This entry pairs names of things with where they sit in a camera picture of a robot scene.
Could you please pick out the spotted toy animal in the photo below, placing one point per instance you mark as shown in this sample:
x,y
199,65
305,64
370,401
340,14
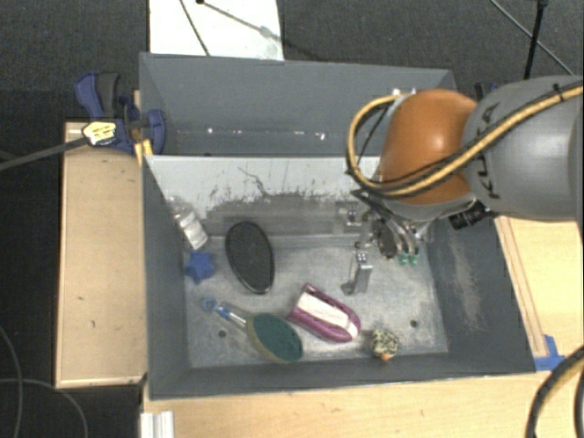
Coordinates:
x,y
383,341

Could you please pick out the blue star-shaped toy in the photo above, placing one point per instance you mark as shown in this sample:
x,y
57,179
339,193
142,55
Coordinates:
x,y
200,266

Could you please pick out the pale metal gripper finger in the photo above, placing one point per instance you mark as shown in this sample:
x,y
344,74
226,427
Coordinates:
x,y
360,272
350,217

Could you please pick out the pale wood flat board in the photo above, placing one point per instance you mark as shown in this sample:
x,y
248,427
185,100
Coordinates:
x,y
100,267

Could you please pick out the black oval case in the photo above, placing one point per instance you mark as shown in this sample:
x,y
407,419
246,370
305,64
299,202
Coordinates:
x,y
250,258

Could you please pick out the grey metal bin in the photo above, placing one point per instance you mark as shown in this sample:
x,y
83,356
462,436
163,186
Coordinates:
x,y
319,107

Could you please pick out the black cylinder on white bracket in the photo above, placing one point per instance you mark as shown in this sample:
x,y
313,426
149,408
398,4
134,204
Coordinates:
x,y
466,218

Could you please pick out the clear plastic bottle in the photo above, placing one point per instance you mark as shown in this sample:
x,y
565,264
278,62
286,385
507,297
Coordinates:
x,y
189,226

